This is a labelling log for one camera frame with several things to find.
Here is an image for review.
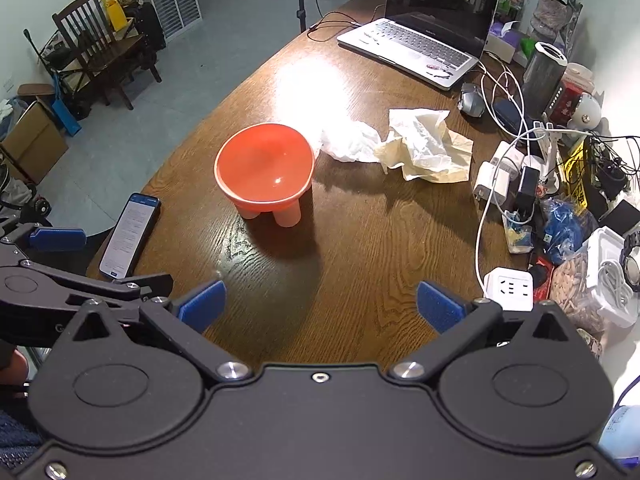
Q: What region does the clear bag of wooden pieces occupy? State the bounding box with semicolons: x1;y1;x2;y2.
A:
550;252;608;333

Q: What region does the dark blue power bank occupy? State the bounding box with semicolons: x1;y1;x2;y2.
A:
492;100;526;136

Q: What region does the white plastic container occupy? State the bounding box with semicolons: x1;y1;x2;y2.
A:
582;227;640;328

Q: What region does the black suitcase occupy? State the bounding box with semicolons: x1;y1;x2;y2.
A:
125;2;166;68

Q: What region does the white charging cable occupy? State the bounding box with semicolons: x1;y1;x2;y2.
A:
477;60;531;138

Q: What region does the person's left hand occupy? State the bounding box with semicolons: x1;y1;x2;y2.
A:
0;347;30;386

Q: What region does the purple tissue box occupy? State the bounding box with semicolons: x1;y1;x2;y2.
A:
485;20;523;63

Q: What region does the dark wooden chair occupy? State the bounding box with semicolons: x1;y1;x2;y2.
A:
52;0;163;111

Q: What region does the blue plastic bag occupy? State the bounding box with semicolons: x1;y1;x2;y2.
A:
542;199;598;263

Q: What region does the orange footed bowl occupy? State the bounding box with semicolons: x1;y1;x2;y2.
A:
215;123;316;227

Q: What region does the beige paper napkin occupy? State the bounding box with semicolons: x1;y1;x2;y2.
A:
374;127;475;183

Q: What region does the white charger adapter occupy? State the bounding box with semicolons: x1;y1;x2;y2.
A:
473;162;508;206
492;141;526;173

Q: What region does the grey cylindrical speaker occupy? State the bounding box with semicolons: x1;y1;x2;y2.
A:
522;41;568;118

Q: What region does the white power strip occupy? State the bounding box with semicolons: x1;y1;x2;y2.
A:
484;267;535;311

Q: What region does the blue dustpan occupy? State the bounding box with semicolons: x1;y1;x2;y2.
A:
50;72;82;136

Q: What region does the black smartphone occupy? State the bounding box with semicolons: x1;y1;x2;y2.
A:
99;192;162;281

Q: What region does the pale blue bottle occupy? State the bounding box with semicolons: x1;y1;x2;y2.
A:
597;405;640;461

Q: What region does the yellow bag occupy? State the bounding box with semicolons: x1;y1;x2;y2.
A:
99;0;130;32

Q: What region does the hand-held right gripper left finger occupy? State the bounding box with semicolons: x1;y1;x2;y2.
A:
64;280;252;382

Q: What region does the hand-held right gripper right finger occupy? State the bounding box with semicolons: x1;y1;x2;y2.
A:
390;280;581;382

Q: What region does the black charger adapter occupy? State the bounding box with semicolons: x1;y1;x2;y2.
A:
515;166;542;211

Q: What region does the black cable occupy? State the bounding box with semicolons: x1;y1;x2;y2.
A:
306;5;391;42

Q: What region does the black stroller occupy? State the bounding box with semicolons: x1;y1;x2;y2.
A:
0;160;53;222

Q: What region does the yellow black tag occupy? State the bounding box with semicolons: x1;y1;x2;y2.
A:
560;140;592;211

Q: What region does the white round container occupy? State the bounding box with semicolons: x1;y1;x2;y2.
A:
562;62;596;91

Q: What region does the silver laptop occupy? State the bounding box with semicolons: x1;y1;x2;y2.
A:
336;0;501;92

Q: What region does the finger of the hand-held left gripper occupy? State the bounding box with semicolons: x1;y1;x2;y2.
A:
0;220;87;256
30;261;174;307

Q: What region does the grey computer mouse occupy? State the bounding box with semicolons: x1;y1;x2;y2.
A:
458;82;485;118

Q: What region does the cardboard box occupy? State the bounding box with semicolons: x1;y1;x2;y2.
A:
0;101;69;183

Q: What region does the clutter of chargers and cables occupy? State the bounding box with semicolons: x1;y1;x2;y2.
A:
475;130;551;296

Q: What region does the black wristwatch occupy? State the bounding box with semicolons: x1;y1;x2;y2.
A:
619;232;640;292

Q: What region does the small clear cup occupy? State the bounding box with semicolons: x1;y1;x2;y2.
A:
502;210;533;255

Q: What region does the grey textured flower vase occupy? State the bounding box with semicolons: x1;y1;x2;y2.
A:
520;0;583;43

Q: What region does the red box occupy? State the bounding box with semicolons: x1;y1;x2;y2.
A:
550;80;586;126

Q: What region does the white round lamp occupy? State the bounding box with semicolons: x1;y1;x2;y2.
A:
570;92;603;131

